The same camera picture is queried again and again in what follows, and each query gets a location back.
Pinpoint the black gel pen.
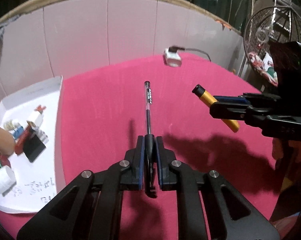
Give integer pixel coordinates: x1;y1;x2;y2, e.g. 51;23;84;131
144;81;157;198

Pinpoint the black small case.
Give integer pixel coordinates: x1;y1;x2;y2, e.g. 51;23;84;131
23;135;46;163

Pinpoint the white tape roll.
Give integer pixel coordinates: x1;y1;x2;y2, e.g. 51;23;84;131
0;165;16;194

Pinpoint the red box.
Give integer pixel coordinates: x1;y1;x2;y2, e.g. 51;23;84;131
14;125;33;155

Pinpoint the brown tape roll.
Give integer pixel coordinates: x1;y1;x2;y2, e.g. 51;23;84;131
0;127;16;156

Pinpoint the right hand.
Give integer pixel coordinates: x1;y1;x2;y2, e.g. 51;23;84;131
272;138;301;171

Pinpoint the red patterned cushion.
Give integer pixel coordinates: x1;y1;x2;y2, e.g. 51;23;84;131
248;51;278;87

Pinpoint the white shallow tray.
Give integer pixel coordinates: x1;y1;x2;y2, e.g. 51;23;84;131
0;76;65;213

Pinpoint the white power strip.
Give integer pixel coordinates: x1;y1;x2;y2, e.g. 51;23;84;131
163;48;182;67

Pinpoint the orange cloth on ledge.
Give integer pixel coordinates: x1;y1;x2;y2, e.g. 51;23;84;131
215;20;233;30

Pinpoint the wicker hanging chair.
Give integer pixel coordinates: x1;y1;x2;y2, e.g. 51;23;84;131
243;4;301;88

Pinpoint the pink table cloth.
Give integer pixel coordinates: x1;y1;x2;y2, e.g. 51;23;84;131
0;52;291;240

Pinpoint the black plug and cable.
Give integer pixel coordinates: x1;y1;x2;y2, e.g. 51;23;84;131
169;45;212;62

